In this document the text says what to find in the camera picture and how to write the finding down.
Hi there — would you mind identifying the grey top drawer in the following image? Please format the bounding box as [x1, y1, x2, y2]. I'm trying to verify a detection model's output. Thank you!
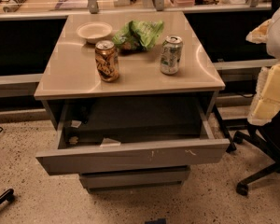
[36, 105, 229, 175]

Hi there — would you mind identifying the grey drawer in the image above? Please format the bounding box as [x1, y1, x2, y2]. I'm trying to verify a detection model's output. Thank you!
[36, 105, 229, 175]
[79, 166, 190, 192]

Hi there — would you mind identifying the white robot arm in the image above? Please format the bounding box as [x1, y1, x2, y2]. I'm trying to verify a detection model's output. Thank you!
[245, 8, 280, 126]

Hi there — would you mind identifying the grey drawer cabinet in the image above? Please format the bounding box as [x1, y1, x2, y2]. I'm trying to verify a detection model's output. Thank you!
[35, 12, 229, 191]

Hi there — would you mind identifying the white paper scrap in drawer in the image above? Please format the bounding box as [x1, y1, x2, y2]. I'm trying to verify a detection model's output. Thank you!
[100, 138, 121, 147]

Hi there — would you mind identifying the grey lower drawer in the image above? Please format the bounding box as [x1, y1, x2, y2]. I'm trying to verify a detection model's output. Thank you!
[79, 166, 190, 192]

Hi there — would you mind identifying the brown soda can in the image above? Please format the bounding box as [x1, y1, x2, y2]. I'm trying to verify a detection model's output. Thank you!
[95, 40, 119, 82]

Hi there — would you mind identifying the white green soda can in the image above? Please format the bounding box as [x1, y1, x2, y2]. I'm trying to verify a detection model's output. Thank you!
[160, 35, 183, 75]

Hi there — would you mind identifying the green chip bag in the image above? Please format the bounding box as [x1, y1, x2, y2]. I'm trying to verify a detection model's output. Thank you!
[112, 21, 164, 51]

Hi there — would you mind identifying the white shallow bowl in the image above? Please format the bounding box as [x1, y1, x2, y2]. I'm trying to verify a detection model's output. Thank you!
[77, 21, 113, 44]

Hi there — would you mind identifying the black office chair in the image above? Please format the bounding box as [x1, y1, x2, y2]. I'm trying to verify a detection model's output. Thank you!
[213, 106, 280, 196]

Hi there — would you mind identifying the black chair leg left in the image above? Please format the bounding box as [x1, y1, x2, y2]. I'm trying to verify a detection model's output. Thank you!
[0, 189, 15, 204]

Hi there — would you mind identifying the black coiled tool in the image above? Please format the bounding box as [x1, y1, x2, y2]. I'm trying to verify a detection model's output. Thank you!
[3, 0, 27, 13]

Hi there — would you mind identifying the grey desk frame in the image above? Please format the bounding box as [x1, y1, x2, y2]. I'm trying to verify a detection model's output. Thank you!
[0, 0, 273, 102]

